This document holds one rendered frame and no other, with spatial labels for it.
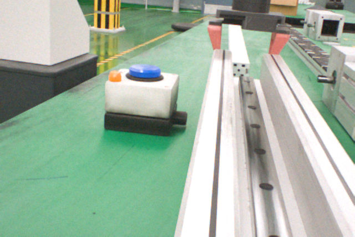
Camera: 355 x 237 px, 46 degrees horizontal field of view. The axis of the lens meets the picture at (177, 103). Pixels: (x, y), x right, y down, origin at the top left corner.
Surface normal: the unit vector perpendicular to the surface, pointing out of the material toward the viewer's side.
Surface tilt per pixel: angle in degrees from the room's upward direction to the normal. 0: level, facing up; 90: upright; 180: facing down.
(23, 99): 90
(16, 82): 90
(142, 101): 90
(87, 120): 0
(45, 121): 0
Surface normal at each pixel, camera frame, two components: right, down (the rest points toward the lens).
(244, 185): 0.07, -0.95
